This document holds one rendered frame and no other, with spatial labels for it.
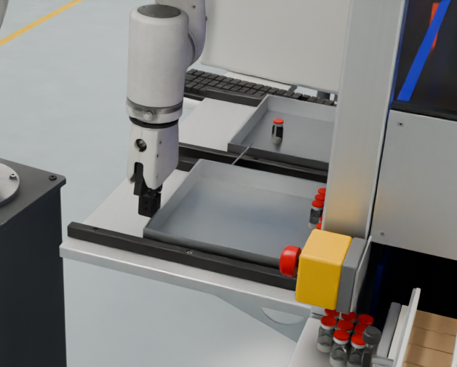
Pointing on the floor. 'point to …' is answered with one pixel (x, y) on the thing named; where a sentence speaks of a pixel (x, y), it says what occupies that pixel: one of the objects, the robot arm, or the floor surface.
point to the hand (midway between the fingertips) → (149, 204)
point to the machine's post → (362, 119)
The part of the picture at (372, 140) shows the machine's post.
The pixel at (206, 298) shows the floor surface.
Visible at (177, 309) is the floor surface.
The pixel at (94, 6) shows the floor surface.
